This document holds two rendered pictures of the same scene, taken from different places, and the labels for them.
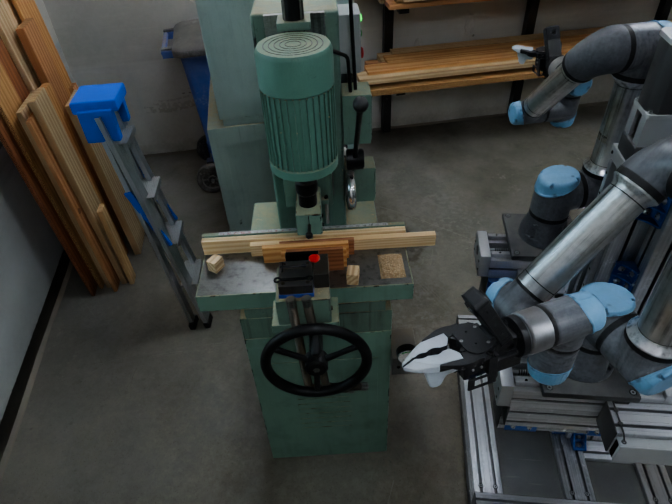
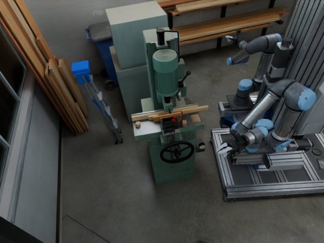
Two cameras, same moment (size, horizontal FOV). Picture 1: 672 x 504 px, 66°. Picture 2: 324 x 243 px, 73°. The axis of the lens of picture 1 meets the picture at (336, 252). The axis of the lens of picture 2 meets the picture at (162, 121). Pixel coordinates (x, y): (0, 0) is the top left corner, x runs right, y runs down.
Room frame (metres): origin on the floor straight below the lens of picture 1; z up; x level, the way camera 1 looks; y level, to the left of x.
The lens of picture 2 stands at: (-0.17, 0.27, 2.29)
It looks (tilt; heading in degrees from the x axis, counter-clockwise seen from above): 47 degrees down; 354
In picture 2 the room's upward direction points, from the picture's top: 5 degrees counter-clockwise
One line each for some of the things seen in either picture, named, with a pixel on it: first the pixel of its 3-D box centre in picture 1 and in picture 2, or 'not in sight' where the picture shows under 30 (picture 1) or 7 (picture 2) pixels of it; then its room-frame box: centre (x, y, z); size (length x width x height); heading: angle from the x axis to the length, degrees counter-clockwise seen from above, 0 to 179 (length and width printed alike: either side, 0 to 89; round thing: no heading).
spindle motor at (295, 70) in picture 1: (299, 109); (166, 73); (1.18, 0.07, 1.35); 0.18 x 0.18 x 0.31
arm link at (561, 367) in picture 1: (547, 347); (251, 141); (0.61, -0.38, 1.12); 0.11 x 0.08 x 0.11; 18
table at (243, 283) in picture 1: (305, 283); (168, 127); (1.07, 0.09, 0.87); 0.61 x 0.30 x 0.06; 90
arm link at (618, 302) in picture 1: (602, 315); (263, 128); (0.79, -0.60, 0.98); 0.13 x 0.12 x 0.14; 18
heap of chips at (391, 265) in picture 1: (391, 263); (195, 117); (1.09, -0.16, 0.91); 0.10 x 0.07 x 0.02; 0
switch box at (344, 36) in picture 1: (348, 38); (175, 44); (1.50, -0.07, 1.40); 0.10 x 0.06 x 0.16; 0
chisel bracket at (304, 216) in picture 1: (310, 212); (167, 103); (1.20, 0.07, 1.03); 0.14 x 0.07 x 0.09; 0
